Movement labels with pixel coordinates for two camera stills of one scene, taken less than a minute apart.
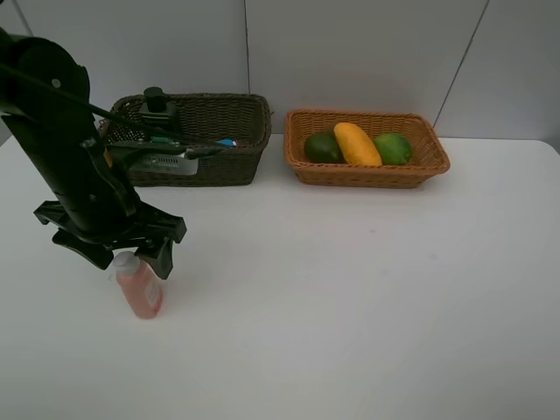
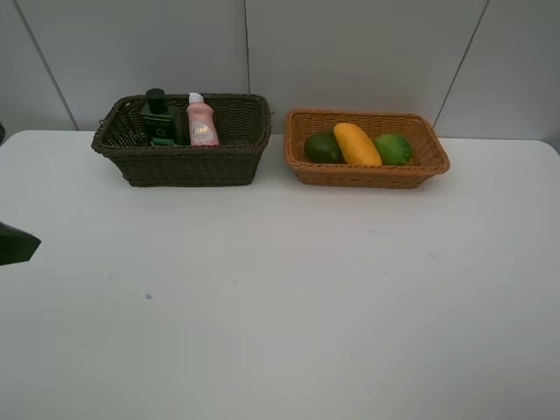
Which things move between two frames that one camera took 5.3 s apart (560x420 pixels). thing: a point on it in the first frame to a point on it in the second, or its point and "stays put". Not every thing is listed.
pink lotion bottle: [140, 284] to [203, 129]
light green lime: [394, 149] stays put
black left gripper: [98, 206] to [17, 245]
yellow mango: [356, 147] stays put
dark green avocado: [323, 148] stays put
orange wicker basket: [428, 155] stays put
